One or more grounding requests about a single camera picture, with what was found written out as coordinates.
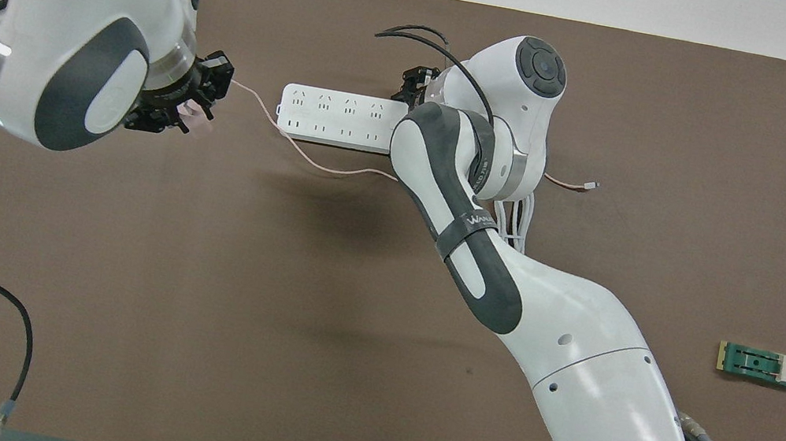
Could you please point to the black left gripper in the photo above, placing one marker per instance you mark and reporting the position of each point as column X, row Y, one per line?
column 170, row 95

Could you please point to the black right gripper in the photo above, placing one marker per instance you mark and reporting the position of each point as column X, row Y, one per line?
column 426, row 86

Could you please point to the pink charger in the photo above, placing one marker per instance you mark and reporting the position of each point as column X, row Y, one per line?
column 198, row 118

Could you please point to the white power strip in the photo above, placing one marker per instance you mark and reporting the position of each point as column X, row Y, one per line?
column 338, row 119

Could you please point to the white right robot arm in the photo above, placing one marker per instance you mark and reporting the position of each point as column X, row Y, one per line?
column 577, row 363

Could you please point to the brown table mat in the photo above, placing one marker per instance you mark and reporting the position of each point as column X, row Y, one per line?
column 227, row 304

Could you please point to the green knife switch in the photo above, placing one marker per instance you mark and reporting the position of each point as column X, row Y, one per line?
column 760, row 366

